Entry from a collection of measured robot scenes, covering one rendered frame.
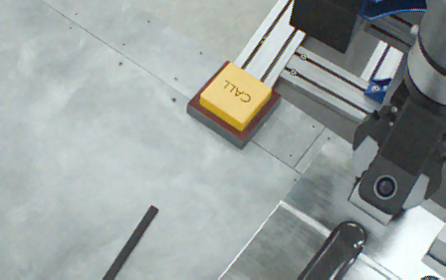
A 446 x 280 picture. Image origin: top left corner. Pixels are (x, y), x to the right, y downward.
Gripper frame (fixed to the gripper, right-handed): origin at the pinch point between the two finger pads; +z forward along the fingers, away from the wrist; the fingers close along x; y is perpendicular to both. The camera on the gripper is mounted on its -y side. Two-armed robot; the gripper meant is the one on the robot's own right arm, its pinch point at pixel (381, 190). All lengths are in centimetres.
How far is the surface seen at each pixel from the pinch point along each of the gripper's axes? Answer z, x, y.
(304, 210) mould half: 1.3, 5.7, -6.3
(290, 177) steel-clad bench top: 10.3, 10.5, 0.7
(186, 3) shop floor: 90, 69, 66
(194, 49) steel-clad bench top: 10.3, 29.4, 8.0
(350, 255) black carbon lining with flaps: 1.9, -1.2, -7.3
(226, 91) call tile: 6.6, 21.8, 3.4
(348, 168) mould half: 1.3, 4.5, 0.7
